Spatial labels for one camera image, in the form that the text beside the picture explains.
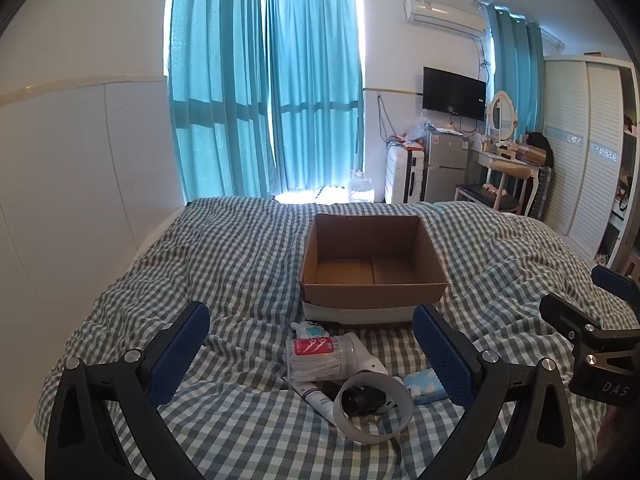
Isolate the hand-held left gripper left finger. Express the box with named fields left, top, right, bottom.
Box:
left=45, top=301, right=211, bottom=480

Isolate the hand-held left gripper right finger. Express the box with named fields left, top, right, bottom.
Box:
left=411, top=303, right=583, bottom=480

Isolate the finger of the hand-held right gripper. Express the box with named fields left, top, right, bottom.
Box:
left=539, top=293, right=613, bottom=356
left=591, top=266, right=640, bottom=306

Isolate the blue tissue pack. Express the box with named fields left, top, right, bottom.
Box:
left=400, top=367, right=448, bottom=406

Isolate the white plastic ring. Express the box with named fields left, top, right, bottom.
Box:
left=332, top=371, right=413, bottom=444

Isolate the cardboard box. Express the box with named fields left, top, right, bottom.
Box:
left=299, top=213, right=448, bottom=326

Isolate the small black object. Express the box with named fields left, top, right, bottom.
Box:
left=341, top=385, right=387, bottom=416

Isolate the clear cotton swab container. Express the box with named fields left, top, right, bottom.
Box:
left=285, top=336, right=351, bottom=381

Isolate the white squeeze tube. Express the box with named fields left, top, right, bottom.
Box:
left=292, top=379, right=341, bottom=427

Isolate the checked blanket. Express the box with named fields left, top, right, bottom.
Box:
left=35, top=196, right=640, bottom=480

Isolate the white toy with blue star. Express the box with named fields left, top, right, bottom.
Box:
left=291, top=321, right=328, bottom=341

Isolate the white louvred wardrobe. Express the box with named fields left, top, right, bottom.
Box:
left=542, top=54, right=640, bottom=267

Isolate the dark cushioned stool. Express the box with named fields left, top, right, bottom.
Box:
left=454, top=184, right=521, bottom=216

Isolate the black bag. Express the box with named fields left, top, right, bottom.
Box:
left=527, top=131, right=554, bottom=168

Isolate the wooden storage box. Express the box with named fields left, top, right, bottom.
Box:
left=516, top=142, right=546, bottom=164

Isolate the white dressing table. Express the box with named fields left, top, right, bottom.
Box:
left=470, top=140, right=543, bottom=217

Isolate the silver small fridge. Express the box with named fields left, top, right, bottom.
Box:
left=422, top=130, right=471, bottom=204

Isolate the white suitcase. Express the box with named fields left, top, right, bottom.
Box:
left=385, top=145, right=427, bottom=204

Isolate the clear water jug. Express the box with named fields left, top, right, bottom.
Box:
left=348, top=170, right=376, bottom=203

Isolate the oval vanity mirror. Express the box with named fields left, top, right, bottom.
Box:
left=487, top=91, right=518, bottom=142

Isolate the clear plastic bag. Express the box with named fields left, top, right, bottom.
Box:
left=405, top=115, right=433, bottom=143

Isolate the narrow teal curtain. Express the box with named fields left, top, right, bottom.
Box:
left=487, top=4, right=546, bottom=137

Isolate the wide teal curtain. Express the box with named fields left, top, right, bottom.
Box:
left=165, top=0, right=277, bottom=204

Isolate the white air conditioner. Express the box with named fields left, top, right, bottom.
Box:
left=404, top=0, right=488, bottom=38

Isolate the hanging cable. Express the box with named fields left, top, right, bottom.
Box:
left=376, top=94, right=397, bottom=145

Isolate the black wall television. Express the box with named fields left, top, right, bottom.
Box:
left=422, top=66, right=487, bottom=121

